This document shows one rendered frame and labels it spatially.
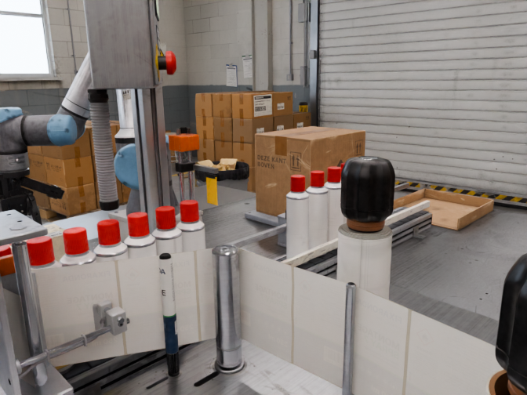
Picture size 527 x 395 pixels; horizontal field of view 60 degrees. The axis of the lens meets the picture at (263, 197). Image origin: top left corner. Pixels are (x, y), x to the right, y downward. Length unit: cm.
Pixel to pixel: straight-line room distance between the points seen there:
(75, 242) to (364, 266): 43
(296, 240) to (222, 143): 399
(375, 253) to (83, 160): 379
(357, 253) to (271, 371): 22
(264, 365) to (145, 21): 55
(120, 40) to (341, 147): 91
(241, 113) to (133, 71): 399
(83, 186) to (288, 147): 314
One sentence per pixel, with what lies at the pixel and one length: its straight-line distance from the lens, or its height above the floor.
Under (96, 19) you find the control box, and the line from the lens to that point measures 77.
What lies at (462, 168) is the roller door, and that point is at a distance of 524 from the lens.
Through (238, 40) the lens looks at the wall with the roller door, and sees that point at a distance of 704.
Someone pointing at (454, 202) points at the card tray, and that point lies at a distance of 185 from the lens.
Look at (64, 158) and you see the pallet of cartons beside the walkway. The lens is 425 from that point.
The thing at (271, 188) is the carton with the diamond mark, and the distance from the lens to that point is 150.
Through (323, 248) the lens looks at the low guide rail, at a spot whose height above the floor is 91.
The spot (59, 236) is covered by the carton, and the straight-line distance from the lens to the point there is 131.
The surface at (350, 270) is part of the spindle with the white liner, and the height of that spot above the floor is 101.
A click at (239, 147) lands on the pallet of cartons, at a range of 480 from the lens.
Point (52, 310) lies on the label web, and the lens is 68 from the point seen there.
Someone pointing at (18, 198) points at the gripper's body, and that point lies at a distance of 128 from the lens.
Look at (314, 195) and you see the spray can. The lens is 106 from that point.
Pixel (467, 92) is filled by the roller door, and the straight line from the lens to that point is 515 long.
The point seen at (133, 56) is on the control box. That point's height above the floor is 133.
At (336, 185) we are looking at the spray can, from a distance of 111.
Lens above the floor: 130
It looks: 15 degrees down
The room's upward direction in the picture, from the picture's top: 1 degrees counter-clockwise
